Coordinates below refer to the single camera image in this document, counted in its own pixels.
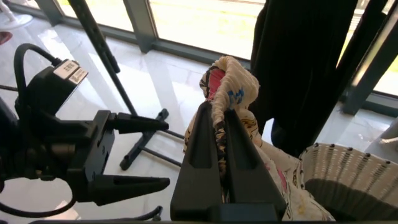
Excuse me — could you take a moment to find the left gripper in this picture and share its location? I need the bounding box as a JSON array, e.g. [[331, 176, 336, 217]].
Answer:
[[30, 110, 171, 207]]

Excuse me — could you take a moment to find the white laundry basket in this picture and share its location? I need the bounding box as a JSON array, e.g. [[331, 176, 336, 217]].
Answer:
[[299, 142, 398, 222]]

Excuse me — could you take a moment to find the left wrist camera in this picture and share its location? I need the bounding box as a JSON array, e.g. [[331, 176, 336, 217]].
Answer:
[[15, 58, 90, 131]]

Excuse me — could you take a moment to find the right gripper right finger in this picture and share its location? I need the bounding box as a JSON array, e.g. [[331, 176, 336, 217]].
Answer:
[[224, 108, 287, 222]]

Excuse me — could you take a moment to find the white round-footed stand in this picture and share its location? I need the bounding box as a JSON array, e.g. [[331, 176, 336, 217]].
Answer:
[[0, 0, 34, 31]]

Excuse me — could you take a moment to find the cream printed garment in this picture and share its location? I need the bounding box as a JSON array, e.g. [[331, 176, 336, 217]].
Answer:
[[182, 55, 336, 222]]

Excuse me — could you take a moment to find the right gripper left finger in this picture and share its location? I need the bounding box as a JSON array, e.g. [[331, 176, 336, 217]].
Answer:
[[170, 100, 223, 222]]

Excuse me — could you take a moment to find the black garment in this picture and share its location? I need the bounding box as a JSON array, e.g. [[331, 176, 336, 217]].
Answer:
[[249, 0, 359, 158]]

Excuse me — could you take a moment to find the black clothes rack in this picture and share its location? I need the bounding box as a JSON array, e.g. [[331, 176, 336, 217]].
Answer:
[[67, 0, 389, 171]]

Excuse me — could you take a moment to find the window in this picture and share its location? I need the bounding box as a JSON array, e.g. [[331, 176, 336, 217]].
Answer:
[[9, 0, 398, 116]]

